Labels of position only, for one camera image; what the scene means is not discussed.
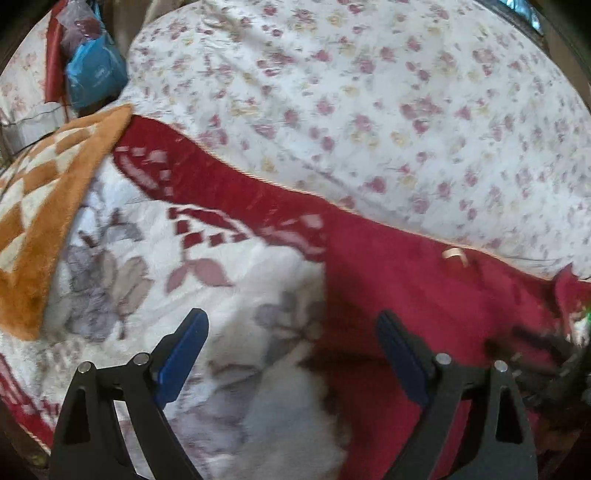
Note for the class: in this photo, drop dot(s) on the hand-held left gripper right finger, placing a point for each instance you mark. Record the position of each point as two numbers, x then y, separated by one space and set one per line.
401 355

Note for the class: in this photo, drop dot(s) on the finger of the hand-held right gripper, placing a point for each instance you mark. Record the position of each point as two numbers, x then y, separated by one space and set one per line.
526 364
535 336

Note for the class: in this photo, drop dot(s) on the window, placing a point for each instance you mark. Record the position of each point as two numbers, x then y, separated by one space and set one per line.
524 14

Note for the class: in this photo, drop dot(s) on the orange checkered plush blanket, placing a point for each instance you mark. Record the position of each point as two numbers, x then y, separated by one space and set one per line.
41 194

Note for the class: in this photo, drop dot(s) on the white floral bed sheet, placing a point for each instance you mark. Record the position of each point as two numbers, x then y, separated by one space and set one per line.
351 92

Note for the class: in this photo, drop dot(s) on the crimson red garment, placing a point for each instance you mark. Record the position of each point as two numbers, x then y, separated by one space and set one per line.
415 300

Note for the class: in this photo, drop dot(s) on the red and white floral blanket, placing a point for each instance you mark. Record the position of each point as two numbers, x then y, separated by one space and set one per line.
138 221

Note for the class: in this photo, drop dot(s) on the white floral pillow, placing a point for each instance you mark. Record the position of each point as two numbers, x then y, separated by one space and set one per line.
23 87

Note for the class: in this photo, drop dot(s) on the red cloth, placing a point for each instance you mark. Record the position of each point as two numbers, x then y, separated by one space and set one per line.
55 50

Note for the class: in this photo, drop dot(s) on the translucent purple plastic bag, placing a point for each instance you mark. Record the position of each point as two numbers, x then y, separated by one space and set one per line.
78 25

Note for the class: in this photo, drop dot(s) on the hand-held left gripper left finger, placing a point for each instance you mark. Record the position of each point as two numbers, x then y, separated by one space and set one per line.
182 350

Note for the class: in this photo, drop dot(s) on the blue plastic bag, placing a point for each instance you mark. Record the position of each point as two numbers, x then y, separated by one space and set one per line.
94 69

